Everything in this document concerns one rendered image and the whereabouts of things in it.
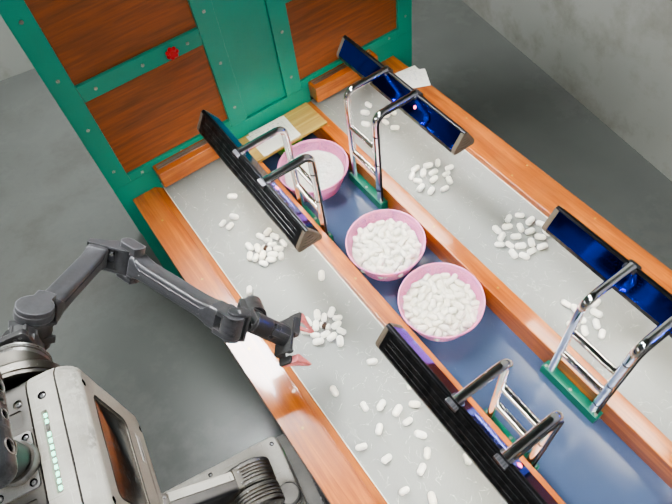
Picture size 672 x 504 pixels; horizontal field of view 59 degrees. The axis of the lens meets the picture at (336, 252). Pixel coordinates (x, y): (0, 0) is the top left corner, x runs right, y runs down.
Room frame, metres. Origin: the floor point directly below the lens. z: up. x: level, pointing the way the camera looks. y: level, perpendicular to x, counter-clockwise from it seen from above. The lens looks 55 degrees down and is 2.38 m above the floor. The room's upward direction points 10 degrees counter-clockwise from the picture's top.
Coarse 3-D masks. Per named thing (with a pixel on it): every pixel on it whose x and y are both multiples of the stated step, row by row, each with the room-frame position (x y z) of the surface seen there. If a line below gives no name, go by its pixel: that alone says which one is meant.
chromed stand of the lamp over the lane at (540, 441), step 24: (504, 360) 0.49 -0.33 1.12; (480, 384) 0.45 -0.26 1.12; (504, 384) 0.48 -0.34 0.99; (456, 408) 0.41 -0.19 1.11; (504, 408) 0.47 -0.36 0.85; (528, 408) 0.43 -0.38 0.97; (504, 432) 0.45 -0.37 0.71; (528, 432) 0.33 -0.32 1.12; (552, 432) 0.35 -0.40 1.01; (504, 456) 0.29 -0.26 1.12; (528, 456) 0.36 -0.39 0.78
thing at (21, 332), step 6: (24, 324) 0.66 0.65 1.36; (6, 330) 0.65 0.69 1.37; (12, 330) 0.64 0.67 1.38; (18, 330) 0.61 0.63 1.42; (24, 330) 0.61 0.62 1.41; (30, 330) 0.65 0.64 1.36; (36, 330) 0.65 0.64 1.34; (6, 336) 0.60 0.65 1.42; (12, 336) 0.60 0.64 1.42; (18, 336) 0.60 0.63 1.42; (24, 336) 0.60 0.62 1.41; (30, 336) 0.61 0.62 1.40; (36, 336) 0.63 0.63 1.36; (0, 342) 0.59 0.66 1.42; (6, 342) 0.59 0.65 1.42; (12, 342) 0.59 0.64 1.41; (30, 342) 0.60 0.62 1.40; (36, 342) 0.61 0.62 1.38
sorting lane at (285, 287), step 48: (192, 192) 1.51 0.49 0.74; (240, 192) 1.47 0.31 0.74; (240, 240) 1.25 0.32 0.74; (288, 240) 1.21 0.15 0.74; (240, 288) 1.05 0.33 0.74; (288, 288) 1.02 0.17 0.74; (336, 288) 0.98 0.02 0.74; (336, 384) 0.66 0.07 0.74; (384, 384) 0.64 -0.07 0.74; (384, 432) 0.50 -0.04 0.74; (432, 432) 0.48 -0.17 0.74; (384, 480) 0.38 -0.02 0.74; (432, 480) 0.35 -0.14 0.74; (480, 480) 0.33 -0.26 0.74
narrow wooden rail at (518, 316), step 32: (320, 128) 1.70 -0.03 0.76; (384, 192) 1.34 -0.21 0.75; (448, 256) 1.03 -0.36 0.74; (512, 320) 0.77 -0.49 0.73; (544, 352) 0.65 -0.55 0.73; (576, 352) 0.62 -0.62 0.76; (576, 384) 0.54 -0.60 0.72; (608, 416) 0.44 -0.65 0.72; (640, 416) 0.41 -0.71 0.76; (640, 448) 0.34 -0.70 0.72
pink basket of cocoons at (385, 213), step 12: (372, 216) 1.24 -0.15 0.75; (384, 216) 1.23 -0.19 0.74; (396, 216) 1.22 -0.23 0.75; (408, 216) 1.20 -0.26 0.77; (420, 228) 1.14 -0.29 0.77; (348, 240) 1.15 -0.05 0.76; (420, 240) 1.11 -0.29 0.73; (348, 252) 1.09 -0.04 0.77; (420, 252) 1.07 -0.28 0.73; (372, 276) 1.02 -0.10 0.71; (384, 276) 1.00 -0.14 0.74; (396, 276) 1.00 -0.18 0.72
